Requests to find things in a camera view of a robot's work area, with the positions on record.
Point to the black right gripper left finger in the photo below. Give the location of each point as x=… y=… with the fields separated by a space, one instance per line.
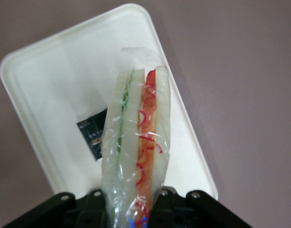
x=71 y=211

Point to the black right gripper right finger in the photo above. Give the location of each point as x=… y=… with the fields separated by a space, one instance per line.
x=190 y=211

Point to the plastic triangle sandwich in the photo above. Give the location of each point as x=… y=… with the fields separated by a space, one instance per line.
x=135 y=133

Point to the beige plastic tray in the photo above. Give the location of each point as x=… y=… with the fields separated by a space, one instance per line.
x=64 y=83

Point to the flat black snack packet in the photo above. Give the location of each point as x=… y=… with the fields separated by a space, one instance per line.
x=93 y=133

